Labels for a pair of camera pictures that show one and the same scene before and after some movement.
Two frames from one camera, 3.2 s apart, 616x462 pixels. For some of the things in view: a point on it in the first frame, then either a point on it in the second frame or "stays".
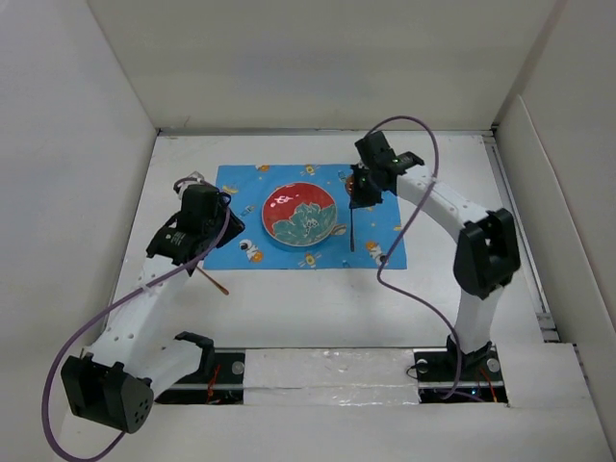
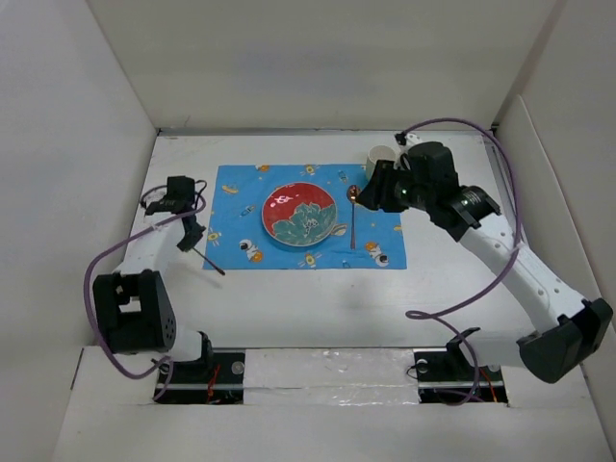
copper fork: (218, 286) → (220, 271)
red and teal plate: (298, 216) stays
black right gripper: (360, 198) → (376, 192)
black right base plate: (480, 377) stays
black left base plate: (220, 384) stays
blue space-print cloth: (377, 230) stays
